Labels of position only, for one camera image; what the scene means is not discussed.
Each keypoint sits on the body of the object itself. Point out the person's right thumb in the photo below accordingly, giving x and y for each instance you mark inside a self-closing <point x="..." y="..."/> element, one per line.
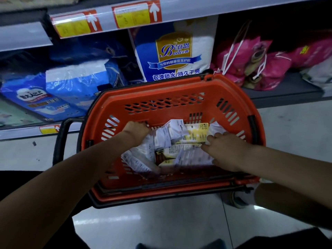
<point x="208" y="150"/>

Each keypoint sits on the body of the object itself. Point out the orange plastic shopping basket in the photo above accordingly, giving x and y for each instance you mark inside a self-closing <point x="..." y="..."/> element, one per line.
<point x="166" y="106"/>

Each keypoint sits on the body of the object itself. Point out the person's left forearm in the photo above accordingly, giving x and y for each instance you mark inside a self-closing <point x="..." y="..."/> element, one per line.
<point x="59" y="186"/>

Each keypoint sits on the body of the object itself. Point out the white blue gold diaper pack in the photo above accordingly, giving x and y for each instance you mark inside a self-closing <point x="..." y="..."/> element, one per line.
<point x="173" y="54"/>

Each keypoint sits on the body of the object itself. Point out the person's right hand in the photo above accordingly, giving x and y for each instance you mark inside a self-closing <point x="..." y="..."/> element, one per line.
<point x="229" y="152"/>

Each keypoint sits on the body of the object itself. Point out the white snack packet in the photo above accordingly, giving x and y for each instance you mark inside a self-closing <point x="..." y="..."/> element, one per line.
<point x="155" y="142"/>

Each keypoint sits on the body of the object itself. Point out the person's left hand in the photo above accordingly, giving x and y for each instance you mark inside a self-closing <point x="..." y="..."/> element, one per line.
<point x="134" y="132"/>

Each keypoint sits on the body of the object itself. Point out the grey metal store shelf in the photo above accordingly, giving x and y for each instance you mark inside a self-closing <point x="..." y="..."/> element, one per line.
<point x="181" y="9"/>
<point x="285" y="93"/>

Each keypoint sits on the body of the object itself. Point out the white plastic pack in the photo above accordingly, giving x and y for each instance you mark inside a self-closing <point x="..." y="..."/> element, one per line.
<point x="319" y="75"/>

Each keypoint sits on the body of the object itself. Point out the green diaper pack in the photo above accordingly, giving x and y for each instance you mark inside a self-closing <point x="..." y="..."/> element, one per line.
<point x="15" y="114"/>

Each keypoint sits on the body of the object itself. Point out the person's right forearm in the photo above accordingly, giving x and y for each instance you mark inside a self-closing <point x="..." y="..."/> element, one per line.
<point x="290" y="171"/>

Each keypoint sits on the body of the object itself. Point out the red yellow price tag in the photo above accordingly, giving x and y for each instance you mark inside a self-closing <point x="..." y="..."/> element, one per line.
<point x="76" y="24"/>
<point x="136" y="14"/>
<point x="49" y="129"/>

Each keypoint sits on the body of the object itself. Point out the dark blue diaper pack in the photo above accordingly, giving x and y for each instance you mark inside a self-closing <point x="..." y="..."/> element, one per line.
<point x="85" y="49"/>

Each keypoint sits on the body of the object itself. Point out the blue diaper pack white label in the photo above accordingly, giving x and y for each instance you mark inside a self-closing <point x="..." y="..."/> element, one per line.
<point x="33" y="98"/>

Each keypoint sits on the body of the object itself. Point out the grey printed snack packet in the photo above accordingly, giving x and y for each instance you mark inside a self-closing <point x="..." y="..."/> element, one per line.
<point x="193" y="158"/>

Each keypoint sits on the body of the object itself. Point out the pile of white yellow packets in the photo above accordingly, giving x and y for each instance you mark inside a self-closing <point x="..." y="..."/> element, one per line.
<point x="186" y="134"/>

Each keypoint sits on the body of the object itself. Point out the person's left fingers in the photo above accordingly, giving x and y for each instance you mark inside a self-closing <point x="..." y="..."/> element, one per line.
<point x="145" y="132"/>

